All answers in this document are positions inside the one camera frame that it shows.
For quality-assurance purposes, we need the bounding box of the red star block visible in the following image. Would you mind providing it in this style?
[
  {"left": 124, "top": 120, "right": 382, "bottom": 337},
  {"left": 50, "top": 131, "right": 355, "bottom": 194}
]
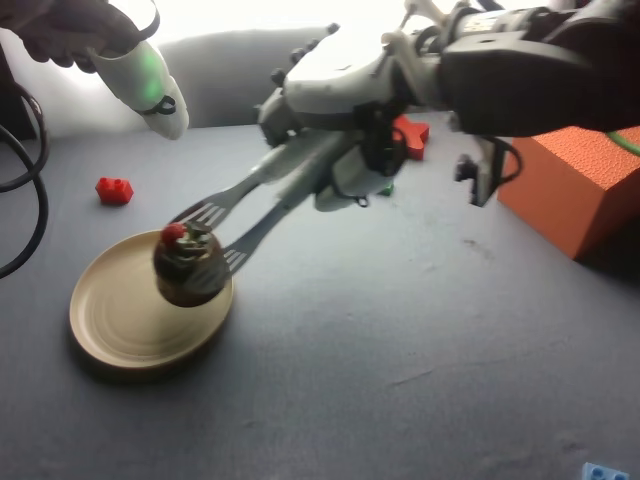
[{"left": 392, "top": 114, "right": 431, "bottom": 161}]

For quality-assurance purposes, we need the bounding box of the blue toy brick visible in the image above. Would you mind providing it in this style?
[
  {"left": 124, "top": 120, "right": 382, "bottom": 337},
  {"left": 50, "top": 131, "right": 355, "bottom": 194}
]
[{"left": 581, "top": 462, "right": 630, "bottom": 480}]

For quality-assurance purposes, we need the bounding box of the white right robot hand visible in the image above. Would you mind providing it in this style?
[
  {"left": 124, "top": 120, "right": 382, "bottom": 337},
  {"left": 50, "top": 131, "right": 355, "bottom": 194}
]
[{"left": 253, "top": 22, "right": 409, "bottom": 214}]

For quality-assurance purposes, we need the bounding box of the chocolate toy cupcake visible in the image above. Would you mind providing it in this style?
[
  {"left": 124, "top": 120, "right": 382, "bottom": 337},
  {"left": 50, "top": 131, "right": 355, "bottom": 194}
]
[{"left": 152, "top": 222, "right": 232, "bottom": 309}]

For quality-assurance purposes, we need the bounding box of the beige round plate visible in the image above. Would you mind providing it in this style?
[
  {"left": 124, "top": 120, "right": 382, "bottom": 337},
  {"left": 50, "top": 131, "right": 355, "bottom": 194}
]
[{"left": 68, "top": 229, "right": 235, "bottom": 384}]

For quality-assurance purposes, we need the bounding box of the red toy brick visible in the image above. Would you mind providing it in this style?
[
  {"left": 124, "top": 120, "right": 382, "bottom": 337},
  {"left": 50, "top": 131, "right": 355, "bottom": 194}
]
[{"left": 94, "top": 177, "right": 135, "bottom": 206}]

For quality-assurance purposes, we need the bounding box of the thick black cable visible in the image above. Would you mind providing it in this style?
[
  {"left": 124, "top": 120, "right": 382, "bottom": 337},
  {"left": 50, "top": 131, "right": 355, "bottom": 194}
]
[{"left": 0, "top": 82, "right": 50, "bottom": 280}]

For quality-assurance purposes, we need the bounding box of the orange foam block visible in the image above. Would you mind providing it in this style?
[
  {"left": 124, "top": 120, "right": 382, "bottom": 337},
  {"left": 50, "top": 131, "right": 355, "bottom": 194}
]
[{"left": 496, "top": 124, "right": 640, "bottom": 261}]

